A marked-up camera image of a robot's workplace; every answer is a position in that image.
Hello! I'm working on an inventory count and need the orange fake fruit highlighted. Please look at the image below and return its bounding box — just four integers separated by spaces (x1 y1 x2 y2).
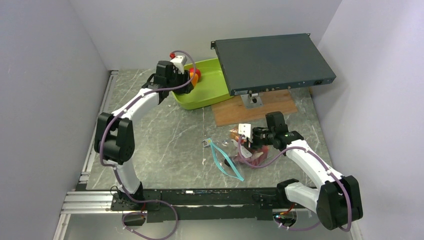
189 72 199 87

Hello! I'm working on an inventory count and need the red fake apple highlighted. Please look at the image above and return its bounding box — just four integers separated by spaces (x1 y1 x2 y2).
189 67 202 79

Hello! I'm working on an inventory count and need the clear zip top bag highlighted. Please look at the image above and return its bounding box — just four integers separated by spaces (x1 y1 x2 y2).
209 124 269 182

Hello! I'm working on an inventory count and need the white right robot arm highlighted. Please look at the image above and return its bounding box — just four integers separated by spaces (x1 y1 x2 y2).
238 111 363 232

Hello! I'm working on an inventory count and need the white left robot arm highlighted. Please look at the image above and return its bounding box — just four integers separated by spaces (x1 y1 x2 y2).
94 55 194 210

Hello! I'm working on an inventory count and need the lime green plastic tub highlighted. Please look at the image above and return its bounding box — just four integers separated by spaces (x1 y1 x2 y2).
173 58 232 110

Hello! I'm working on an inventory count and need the wooden board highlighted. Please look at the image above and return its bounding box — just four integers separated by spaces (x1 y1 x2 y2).
211 90 298 127

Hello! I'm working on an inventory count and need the chrome combination wrench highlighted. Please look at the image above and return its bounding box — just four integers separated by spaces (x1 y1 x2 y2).
202 138 213 148

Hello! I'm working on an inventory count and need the dark grey rack device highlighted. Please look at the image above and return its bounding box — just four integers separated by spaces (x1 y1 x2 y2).
210 33 337 96

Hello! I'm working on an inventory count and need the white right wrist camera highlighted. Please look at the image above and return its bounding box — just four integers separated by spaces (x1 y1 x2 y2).
237 123 253 138

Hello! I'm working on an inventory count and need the metal stand base plate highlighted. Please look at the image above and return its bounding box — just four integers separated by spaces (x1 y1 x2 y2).
240 93 263 109

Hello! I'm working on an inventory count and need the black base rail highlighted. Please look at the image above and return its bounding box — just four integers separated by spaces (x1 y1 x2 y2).
110 187 295 223

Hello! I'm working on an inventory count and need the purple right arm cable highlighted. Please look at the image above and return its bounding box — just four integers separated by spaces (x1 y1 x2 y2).
236 134 353 233

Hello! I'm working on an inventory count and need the aluminium frame rail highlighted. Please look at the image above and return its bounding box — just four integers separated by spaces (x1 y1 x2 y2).
52 69 120 240

